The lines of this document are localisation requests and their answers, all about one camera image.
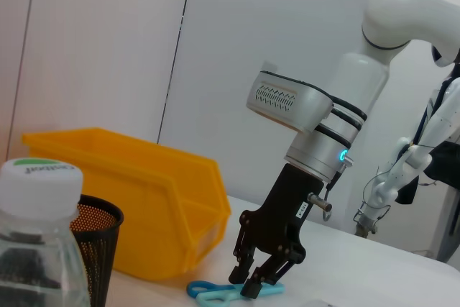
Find blue scissors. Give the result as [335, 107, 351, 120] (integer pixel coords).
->
[186, 280, 285, 303]

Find yellow plastic bin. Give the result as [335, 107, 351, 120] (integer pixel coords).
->
[21, 127, 232, 282]

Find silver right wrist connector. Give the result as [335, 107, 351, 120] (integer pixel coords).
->
[307, 193, 334, 214]

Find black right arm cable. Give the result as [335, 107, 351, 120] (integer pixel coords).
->
[322, 155, 355, 222]

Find white humanoid robot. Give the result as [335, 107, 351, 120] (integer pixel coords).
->
[354, 47, 460, 239]

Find black mesh pen holder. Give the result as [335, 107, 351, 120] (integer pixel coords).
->
[70, 194, 125, 307]

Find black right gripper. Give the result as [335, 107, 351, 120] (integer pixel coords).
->
[229, 162, 326, 300]

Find grey right wrist camera housing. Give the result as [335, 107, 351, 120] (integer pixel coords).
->
[246, 69, 334, 134]

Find clear green-label water bottle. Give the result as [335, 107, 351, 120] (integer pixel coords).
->
[0, 157, 91, 307]

